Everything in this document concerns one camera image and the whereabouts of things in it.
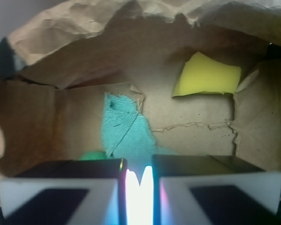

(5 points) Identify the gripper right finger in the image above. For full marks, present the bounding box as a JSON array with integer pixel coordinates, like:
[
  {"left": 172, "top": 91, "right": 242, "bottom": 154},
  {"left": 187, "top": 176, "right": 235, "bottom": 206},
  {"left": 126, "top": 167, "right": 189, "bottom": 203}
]
[{"left": 152, "top": 155, "right": 281, "bottom": 225}]

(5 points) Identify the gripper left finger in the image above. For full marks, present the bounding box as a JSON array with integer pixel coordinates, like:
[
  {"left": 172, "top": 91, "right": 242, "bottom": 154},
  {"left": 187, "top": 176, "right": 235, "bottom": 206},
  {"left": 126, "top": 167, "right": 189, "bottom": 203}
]
[{"left": 0, "top": 158, "right": 127, "bottom": 225}]

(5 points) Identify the blue terry cloth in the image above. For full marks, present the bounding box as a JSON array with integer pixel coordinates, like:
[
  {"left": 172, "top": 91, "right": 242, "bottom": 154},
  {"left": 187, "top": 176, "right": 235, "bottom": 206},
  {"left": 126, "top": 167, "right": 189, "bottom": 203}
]
[{"left": 101, "top": 93, "right": 176, "bottom": 172}]

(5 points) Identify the green knitted ball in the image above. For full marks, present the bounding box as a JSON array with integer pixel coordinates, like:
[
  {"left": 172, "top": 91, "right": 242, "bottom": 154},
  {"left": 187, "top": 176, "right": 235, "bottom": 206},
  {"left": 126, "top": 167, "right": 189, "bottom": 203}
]
[{"left": 79, "top": 151, "right": 108, "bottom": 161}]

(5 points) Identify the yellow sponge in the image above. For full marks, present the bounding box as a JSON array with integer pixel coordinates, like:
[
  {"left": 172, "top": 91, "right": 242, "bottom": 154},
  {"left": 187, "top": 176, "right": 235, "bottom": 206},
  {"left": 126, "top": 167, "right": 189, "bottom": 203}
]
[{"left": 172, "top": 52, "right": 242, "bottom": 97}]

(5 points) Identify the brown paper bag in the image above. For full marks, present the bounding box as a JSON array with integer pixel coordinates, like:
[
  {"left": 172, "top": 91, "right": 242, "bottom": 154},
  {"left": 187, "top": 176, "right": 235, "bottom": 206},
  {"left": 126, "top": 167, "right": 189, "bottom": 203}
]
[{"left": 0, "top": 0, "right": 281, "bottom": 176}]

